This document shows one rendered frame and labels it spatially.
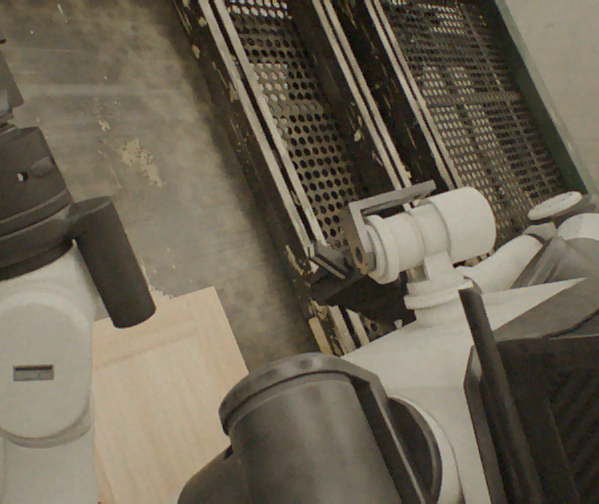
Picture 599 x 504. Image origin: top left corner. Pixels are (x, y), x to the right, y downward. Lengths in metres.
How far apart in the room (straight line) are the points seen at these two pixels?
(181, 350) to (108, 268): 0.48
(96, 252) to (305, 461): 0.21
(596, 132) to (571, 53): 0.75
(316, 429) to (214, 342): 0.59
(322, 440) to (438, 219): 0.25
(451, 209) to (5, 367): 0.37
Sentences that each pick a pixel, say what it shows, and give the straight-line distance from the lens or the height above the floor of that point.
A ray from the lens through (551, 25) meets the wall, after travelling 6.41.
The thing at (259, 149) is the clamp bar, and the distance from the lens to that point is 1.09.
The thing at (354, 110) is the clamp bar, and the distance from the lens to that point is 1.35.
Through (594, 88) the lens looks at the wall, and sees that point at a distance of 6.22.
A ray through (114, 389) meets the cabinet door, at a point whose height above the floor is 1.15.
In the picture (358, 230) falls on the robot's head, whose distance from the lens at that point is 0.53.
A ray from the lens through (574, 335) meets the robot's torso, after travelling 0.42.
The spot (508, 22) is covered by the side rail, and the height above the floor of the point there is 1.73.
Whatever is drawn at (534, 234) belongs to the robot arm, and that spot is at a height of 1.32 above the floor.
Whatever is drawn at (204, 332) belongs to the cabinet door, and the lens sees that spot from 0.94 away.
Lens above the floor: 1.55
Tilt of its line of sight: 16 degrees down
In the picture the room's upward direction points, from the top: straight up
